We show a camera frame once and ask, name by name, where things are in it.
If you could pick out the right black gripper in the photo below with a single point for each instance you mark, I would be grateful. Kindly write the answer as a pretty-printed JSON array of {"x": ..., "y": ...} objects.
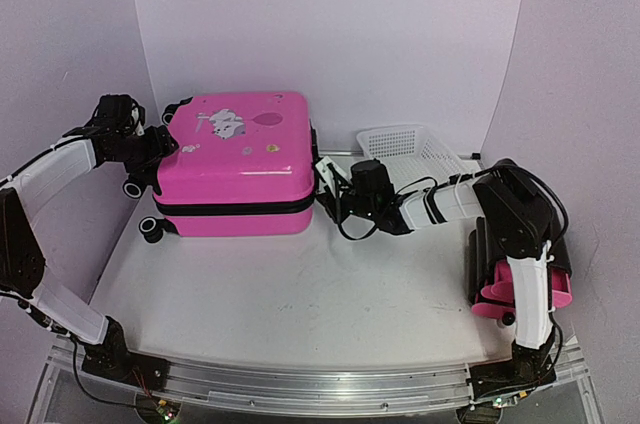
[{"x": 324, "y": 200}]

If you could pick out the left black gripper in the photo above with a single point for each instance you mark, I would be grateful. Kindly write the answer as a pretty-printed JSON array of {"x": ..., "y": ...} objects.
[{"x": 161, "y": 148}]

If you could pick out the pink hard-shell suitcase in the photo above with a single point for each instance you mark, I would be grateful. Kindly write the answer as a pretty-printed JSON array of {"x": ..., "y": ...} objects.
[{"x": 243, "y": 167}]

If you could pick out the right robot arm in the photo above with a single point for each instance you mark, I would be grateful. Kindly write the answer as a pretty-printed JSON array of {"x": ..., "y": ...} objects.
[{"x": 522, "y": 216}]

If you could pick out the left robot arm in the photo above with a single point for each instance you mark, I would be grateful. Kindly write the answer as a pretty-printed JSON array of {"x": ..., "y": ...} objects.
[{"x": 116, "y": 132}]

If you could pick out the white perforated plastic basket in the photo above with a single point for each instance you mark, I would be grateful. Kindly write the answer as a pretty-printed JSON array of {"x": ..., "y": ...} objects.
[{"x": 410, "y": 152}]

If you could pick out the black and pink drawer organizer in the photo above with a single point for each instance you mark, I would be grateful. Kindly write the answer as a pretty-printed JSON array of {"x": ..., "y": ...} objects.
[{"x": 488, "y": 278}]

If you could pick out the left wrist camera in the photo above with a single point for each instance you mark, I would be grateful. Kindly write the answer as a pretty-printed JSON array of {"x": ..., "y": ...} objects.
[{"x": 137, "y": 119}]

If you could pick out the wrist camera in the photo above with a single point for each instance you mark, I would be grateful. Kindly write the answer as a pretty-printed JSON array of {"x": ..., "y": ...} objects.
[
  {"x": 137, "y": 119},
  {"x": 331, "y": 174}
]

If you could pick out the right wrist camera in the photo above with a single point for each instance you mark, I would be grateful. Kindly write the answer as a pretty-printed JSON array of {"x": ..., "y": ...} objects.
[{"x": 331, "y": 174}]

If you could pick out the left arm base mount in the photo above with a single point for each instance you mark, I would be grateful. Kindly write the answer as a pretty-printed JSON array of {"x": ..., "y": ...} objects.
[{"x": 126, "y": 367}]

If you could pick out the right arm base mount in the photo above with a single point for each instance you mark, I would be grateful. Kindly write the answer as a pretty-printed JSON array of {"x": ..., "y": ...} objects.
[{"x": 505, "y": 381}]

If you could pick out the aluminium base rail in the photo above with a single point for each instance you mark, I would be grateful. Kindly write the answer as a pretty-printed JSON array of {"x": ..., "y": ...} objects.
[{"x": 325, "y": 393}]

